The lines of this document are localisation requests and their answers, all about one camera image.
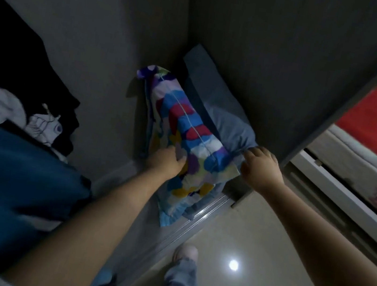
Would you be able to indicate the black mouse print shirt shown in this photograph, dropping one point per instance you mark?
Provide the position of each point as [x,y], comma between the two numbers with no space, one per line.
[16,60]

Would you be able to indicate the person's right forearm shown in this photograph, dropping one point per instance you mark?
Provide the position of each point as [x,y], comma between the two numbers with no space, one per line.
[333,264]

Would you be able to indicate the blue shirt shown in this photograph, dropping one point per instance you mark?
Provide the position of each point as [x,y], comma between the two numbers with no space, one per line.
[6,190]

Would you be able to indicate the person's left hand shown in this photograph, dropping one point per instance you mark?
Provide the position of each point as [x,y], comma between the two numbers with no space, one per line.
[165,162]

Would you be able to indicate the colourful patterned pillow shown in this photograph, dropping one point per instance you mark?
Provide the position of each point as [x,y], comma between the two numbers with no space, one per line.
[181,118]

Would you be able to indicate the floral mattress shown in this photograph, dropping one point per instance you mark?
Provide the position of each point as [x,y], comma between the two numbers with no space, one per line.
[349,163]

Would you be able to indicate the person's right hand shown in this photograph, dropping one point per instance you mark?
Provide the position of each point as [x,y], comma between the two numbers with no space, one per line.
[262,170]

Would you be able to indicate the person's pale shoe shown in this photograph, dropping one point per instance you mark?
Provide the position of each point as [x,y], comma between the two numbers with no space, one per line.
[186,253]

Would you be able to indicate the blue pillow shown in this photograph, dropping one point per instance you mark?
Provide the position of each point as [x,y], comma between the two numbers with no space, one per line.
[221,117]

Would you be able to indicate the person's left forearm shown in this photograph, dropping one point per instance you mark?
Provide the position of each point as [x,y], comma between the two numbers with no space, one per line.
[88,232]

